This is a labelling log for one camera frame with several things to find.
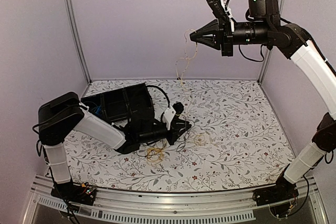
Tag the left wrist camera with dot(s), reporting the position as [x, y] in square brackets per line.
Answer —
[170, 113]

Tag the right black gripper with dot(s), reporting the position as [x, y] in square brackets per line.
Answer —
[226, 42]

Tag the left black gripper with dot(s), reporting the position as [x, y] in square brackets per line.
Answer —
[175, 127]

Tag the black three-compartment bin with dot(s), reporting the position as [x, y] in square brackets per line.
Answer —
[120, 104]

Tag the aluminium front rail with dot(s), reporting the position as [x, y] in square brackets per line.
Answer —
[121, 206]

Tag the floral tablecloth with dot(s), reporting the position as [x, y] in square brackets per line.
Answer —
[235, 142]

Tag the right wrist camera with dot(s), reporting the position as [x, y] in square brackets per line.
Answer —
[223, 13]

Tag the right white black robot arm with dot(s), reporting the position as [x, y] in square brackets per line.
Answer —
[265, 27]

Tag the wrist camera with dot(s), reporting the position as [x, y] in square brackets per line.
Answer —
[223, 13]
[170, 113]

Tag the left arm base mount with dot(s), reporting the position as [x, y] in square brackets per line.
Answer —
[70, 192]

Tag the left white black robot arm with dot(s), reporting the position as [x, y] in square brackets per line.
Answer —
[66, 113]

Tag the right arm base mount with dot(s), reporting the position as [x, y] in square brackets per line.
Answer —
[282, 190]

